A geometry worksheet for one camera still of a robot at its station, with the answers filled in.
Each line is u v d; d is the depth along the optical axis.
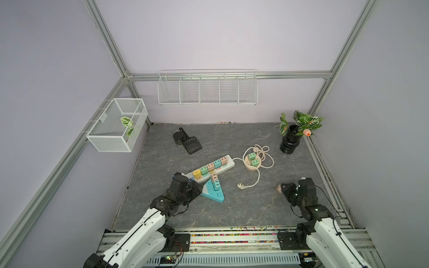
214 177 0.87
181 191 0.63
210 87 1.00
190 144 1.05
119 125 0.82
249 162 0.96
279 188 0.83
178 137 1.09
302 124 0.86
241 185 0.89
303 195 0.65
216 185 0.84
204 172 0.91
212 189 0.86
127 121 0.80
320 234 0.56
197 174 0.89
